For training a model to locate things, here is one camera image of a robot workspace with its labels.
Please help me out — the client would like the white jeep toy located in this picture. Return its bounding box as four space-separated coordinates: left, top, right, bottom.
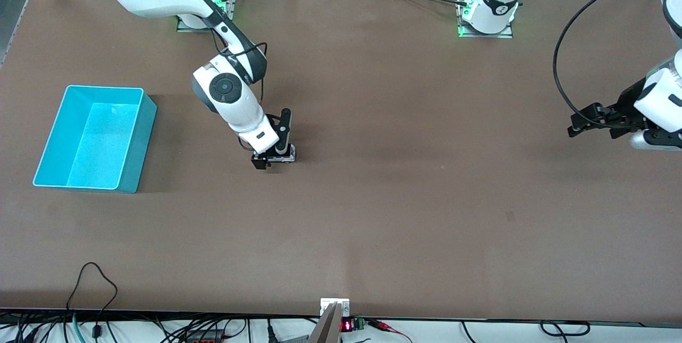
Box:
266 145 297 165

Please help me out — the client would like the small silver mounting plate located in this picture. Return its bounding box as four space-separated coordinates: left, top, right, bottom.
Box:
320 298 351 317

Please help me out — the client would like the teal plastic bin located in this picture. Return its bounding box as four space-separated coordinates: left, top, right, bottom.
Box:
33 85 158 194

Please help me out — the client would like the black box with red plugs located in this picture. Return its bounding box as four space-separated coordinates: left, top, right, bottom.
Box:
185 330 227 343

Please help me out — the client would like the red clip lead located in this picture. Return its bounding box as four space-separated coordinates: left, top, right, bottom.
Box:
367 319 413 343

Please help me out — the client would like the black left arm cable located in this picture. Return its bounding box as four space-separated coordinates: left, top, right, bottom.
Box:
553 0 682 129

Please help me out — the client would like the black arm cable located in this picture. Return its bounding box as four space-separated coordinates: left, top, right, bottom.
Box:
210 29 283 152
553 0 682 129

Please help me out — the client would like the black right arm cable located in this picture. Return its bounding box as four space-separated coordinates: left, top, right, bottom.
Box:
210 29 283 152

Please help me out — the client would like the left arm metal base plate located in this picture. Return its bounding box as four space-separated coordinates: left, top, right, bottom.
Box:
457 0 515 39

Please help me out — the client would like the grey camera mount bar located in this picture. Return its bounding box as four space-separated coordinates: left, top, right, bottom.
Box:
308 302 342 343

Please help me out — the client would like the thin black looped cable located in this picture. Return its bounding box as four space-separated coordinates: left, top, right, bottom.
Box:
66 262 119 339

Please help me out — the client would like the black coiled cable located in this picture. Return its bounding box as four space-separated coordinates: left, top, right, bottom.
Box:
540 321 591 337

